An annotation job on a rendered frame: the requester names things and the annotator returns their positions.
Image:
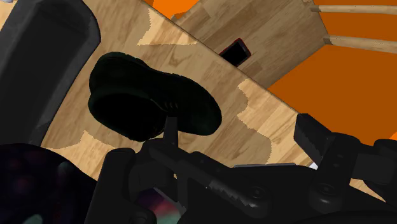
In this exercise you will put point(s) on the black shoe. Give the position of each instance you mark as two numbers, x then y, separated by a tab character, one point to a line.
145	99

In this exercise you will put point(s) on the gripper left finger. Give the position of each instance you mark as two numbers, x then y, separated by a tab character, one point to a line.
161	167

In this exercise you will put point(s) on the black phone with red case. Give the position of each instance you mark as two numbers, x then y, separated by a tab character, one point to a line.
235	52

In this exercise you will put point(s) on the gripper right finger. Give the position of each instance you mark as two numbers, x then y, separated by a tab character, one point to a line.
336	155

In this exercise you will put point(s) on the light wooden side table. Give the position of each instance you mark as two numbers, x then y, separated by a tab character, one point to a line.
279	34

